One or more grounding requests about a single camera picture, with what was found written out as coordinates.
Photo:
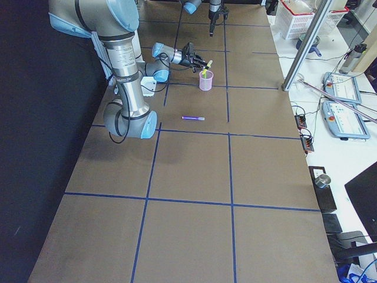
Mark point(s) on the pink mesh pen holder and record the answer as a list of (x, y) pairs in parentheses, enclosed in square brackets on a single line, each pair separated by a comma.
[(205, 84)]

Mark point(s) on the purple highlighter pen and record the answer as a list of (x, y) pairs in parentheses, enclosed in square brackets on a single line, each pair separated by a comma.
[(194, 118)]

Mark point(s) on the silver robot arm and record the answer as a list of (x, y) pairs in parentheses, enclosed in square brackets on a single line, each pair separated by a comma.
[(191, 6), (115, 23)]

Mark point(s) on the grey water bottle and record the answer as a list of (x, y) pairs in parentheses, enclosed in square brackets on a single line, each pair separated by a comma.
[(352, 58)]

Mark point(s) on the metal cup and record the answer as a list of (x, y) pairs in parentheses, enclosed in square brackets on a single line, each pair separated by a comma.
[(322, 181)]

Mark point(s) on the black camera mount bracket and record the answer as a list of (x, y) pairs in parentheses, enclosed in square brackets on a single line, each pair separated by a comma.
[(188, 50)]

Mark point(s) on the black monitor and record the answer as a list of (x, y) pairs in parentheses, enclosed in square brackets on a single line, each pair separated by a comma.
[(362, 194)]

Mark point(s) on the lower teach pendant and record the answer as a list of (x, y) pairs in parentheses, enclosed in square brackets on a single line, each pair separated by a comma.
[(343, 123)]

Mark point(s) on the white plastic basket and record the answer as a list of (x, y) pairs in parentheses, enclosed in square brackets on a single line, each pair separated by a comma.
[(293, 18)]

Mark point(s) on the upper power strip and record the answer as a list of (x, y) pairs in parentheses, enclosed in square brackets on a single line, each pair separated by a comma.
[(300, 121)]

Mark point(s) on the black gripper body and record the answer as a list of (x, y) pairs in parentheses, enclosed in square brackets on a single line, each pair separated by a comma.
[(214, 8), (185, 60)]

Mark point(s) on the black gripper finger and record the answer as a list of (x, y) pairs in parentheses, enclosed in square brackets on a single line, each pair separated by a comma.
[(200, 64), (211, 29)]

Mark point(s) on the upper teach pendant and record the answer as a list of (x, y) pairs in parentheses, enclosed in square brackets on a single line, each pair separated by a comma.
[(342, 86)]

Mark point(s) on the aluminium frame post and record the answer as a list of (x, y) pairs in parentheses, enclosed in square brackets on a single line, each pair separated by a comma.
[(311, 33)]

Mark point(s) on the long metal rod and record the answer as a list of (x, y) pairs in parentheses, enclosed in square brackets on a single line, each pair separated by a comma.
[(355, 110)]

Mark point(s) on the lower power strip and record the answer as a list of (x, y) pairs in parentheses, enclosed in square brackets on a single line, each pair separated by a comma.
[(307, 143)]

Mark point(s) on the teach pendant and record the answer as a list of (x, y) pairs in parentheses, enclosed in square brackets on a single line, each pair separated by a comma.
[(343, 123), (342, 86)]

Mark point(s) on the yellow highlighter pen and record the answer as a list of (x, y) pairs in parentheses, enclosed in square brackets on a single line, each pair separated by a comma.
[(208, 65)]

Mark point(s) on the power strip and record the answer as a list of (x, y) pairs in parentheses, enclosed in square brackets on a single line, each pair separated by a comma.
[(307, 143), (300, 121)]

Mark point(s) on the black box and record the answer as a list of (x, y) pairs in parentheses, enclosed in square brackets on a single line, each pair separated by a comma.
[(324, 195)]

